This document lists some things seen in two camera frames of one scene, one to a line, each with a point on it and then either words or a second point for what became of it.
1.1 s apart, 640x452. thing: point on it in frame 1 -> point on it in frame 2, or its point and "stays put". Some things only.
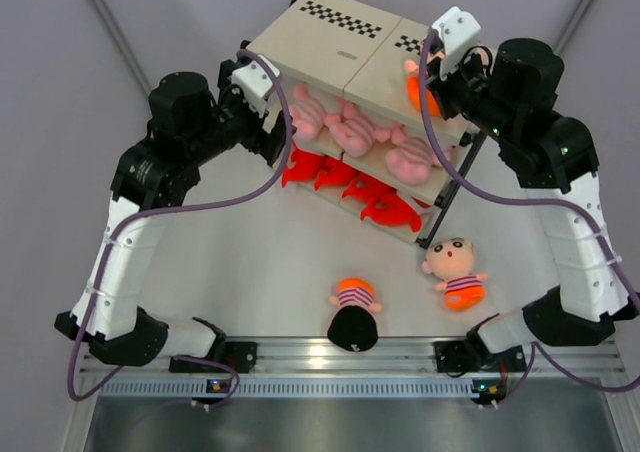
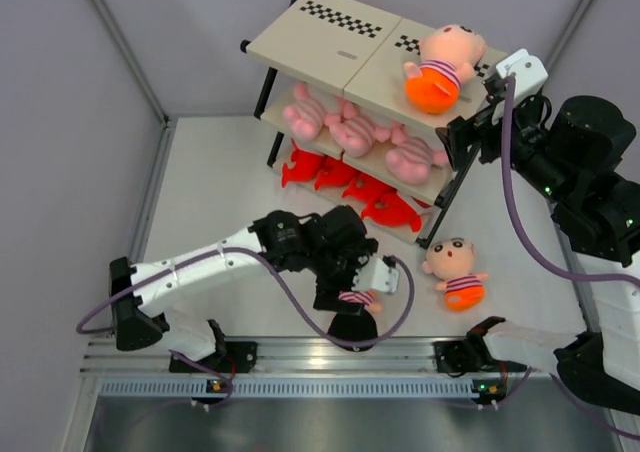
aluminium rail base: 318,355 stays put
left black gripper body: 243,126 -> 335,272
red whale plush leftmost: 307,165 stays put
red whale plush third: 368,187 stays put
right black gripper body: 463,90 -> 480,128
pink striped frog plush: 353,132 stays put
